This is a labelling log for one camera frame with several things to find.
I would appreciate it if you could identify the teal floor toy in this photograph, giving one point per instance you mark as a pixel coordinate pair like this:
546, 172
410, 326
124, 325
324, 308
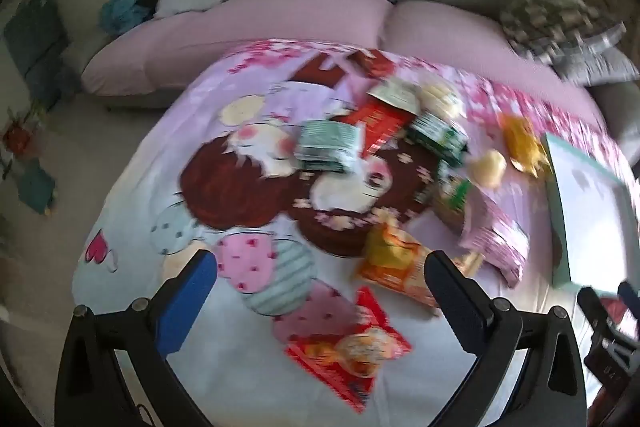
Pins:
36, 187

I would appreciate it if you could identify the white bun in clear packet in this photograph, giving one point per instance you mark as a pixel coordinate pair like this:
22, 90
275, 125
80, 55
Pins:
440, 99

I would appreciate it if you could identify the orange snack packet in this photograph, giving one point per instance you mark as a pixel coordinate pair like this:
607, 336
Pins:
392, 259

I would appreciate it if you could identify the pink snack packet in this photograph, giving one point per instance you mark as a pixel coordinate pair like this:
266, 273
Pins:
495, 234

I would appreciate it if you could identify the green white striped packet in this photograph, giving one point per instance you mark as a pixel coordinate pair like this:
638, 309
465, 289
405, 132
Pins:
327, 147

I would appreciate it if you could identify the printed cartoon blanket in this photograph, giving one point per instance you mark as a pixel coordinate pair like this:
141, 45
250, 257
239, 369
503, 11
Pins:
240, 207

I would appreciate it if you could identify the red cake packet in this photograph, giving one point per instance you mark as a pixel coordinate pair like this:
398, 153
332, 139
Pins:
350, 352

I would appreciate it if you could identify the red floor toy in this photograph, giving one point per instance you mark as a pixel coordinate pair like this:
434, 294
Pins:
17, 138

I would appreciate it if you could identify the teal cabinet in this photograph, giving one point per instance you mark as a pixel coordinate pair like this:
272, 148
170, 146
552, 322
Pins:
35, 37

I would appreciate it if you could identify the teal cloth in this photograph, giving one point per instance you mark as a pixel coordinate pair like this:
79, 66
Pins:
120, 13

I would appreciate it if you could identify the flat red snack packet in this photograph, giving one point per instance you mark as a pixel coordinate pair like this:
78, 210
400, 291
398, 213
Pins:
375, 119

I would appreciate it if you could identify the yellow snack packet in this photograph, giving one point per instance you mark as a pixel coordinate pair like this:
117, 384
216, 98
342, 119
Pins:
522, 147

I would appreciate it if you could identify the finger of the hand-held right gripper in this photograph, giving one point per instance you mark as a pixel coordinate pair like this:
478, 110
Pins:
595, 307

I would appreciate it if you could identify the pink sofa cover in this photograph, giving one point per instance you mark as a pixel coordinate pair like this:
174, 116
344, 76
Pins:
300, 22

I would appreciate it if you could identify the black white patterned pillow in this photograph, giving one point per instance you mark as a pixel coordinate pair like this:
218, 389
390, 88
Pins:
552, 24

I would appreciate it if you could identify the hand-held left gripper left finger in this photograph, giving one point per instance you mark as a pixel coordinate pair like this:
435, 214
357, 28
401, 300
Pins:
187, 302

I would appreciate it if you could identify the pale yellow bun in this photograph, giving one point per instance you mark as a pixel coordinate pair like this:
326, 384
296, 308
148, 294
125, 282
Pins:
487, 168

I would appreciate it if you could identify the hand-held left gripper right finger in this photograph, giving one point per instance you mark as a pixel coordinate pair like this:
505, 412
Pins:
452, 302

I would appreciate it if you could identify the green round cake packet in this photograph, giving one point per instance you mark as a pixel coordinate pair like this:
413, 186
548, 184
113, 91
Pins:
450, 199

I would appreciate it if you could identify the dark green snack packet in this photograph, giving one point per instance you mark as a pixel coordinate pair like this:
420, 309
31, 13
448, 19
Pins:
435, 137

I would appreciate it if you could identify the white tray with teal rim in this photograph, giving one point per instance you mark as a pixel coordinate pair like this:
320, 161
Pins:
595, 217

